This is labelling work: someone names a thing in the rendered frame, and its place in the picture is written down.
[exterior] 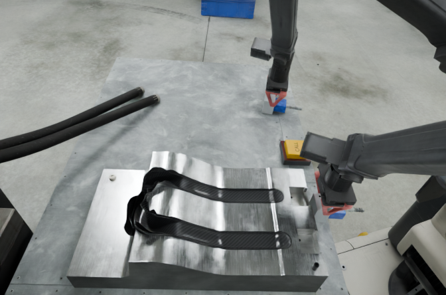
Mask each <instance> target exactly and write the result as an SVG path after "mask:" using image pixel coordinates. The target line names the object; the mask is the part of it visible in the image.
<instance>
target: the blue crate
mask: <svg viewBox="0 0 446 295"><path fill-rule="evenodd" d="M255 4H256V0H201V15H204V16H213V17H232V18H243V19H253V17H254V8H255Z"/></svg>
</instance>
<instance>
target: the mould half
mask: <svg viewBox="0 0 446 295"><path fill-rule="evenodd" d="M152 167H163V168H165V169H166V170H168V169H172V170H175V171H177V172H179V173H181V174H183V175H185V176H187V177H190V178H192V179H195V180H197V181H200V182H203V183H206V184H209V185H212V186H215V187H221V188H229V189H271V188H275V189H278V190H280V191H281V192H282V193H283V195H284V199H283V201H281V202H279V203H222V202H217V201H213V200H209V199H206V198H204V197H200V196H198V195H194V194H192V193H188V192H186V191H181V190H179V189H173V188H170V187H161V188H159V189H157V190H155V191H154V192H152V194H150V196H149V198H148V200H147V201H148V202H149V210H152V209H154V210H155V211H156V212H157V214H161V215H165V216H173V217H177V218H180V219H182V220H184V221H187V222H190V223H194V224H196V225H200V226H203V227H207V228H210V229H215V230H219V231H273V232H276V231H282V232H284V233H287V234H288V235H289V236H290V237H291V240H292V243H291V246H290V247H289V248H285V249H280V250H226V249H219V248H212V247H209V246H204V245H200V244H196V243H192V242H190V241H185V240H182V239H177V238H174V237H167V236H157V235H144V234H141V233H140V232H139V231H138V230H137V229H136V230H135V234H134V236H129V235H128V234H127V233H126V232H125V230H124V224H125V221H126V214H127V202H128V201H129V199H130V198H131V197H132V196H134V195H138V194H139V192H141V191H142V184H143V176H144V175H145V174H146V173H147V172H148V171H149V170H150V169H151V168H152ZM110 174H115V176H116V180H115V181H110V179H109V175H110ZM289 187H304V188H307V184H306V181H305V176H304V173H303V169H291V168H274V167H269V168H229V167H218V166H215V165H211V164H209V163H206V162H203V161H201V160H199V159H195V158H193V157H191V156H188V155H185V154H181V153H177V152H173V151H153V153H152V156H151V161H150V165H149V169H148V170H132V169H104V170H103V173H102V176H101V179H100V182H99V184H98V188H97V190H96V193H95V195H94V199H93V201H92V204H91V207H90V210H89V213H88V216H87V218H86V222H85V223H84V227H83V229H82V233H81V235H80V238H79V241H78V244H77V246H76V250H75V252H74V255H73V257H72V261H71V263H70V266H69V269H68V272H67V275H66V277H67V278H68V279H69V281H70V282H71V284H72V285H73V287H75V288H128V289H162V290H231V291H266V292H316V291H317V290H318V289H319V288H320V287H321V285H322V284H323V282H324V281H325V280H326V279H327V278H328V276H329V273H328V270H327V265H326V262H325V257H324V254H323V252H321V253H320V254H311V253H301V247H300V244H299V237H298V233H297V229H315V230H316V231H318V229H317V224H316V221H315V216H314V213H313V208H312V205H309V207H300V206H292V202H291V196H290V192H289ZM315 262H318V263H319V267H318V269H317V270H316V271H314V270H313V269H312V266H313V265H314V263H315Z"/></svg>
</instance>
